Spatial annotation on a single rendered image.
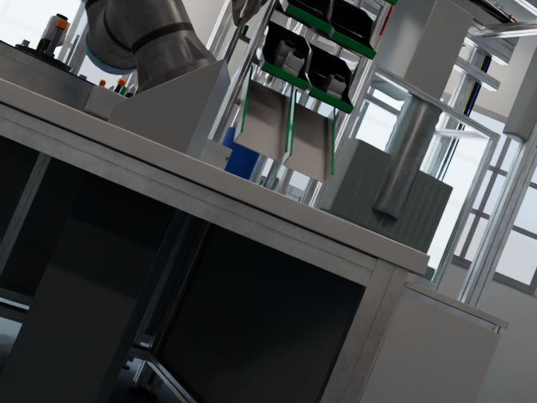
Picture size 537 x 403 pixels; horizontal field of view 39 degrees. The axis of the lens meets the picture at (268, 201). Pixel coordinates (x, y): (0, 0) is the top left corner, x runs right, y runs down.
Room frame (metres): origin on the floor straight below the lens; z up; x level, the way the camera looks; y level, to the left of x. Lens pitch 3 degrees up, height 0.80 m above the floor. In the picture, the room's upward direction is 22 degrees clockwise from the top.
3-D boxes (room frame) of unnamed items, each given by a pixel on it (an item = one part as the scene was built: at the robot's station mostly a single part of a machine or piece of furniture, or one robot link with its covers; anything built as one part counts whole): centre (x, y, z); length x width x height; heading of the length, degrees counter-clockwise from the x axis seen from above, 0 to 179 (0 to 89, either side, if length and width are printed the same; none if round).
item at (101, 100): (1.68, 0.34, 0.93); 0.21 x 0.07 x 0.06; 116
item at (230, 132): (2.89, 0.17, 0.99); 0.16 x 0.16 x 0.27
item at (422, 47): (3.09, -0.35, 1.50); 0.38 x 0.21 x 0.88; 26
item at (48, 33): (1.79, 0.62, 1.06); 0.08 x 0.04 x 0.07; 26
